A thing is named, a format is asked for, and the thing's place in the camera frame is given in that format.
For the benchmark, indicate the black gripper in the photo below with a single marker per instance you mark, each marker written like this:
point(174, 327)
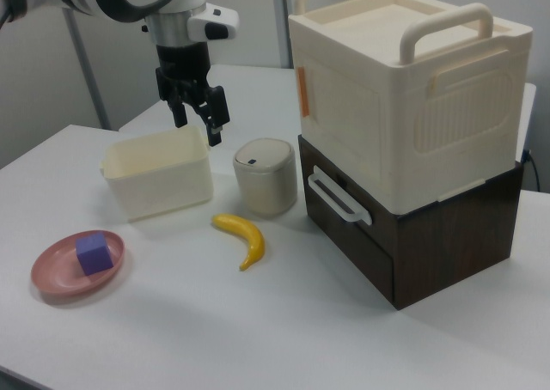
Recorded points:
point(182, 65)

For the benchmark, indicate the dark wood drawer cabinet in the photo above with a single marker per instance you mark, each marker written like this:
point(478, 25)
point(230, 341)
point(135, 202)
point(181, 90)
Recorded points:
point(455, 244)

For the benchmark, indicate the cream plastic open bin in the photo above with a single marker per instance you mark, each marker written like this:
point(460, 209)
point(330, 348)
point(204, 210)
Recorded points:
point(159, 175)

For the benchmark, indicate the small beige trash can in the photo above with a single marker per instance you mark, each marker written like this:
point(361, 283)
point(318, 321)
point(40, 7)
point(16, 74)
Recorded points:
point(266, 179)

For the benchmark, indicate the orange tape strip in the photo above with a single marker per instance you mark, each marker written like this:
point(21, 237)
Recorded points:
point(303, 91)

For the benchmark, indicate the grey metal pole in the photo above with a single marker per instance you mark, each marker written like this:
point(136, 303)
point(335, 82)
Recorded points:
point(86, 72)

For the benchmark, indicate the yellow banana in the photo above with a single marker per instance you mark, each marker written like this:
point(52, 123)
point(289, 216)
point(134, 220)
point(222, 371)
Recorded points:
point(251, 235)

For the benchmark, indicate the purple cube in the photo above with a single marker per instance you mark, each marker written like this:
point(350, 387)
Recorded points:
point(94, 254)

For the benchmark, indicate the pink plate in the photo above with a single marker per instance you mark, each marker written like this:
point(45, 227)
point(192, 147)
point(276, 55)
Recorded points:
point(56, 274)

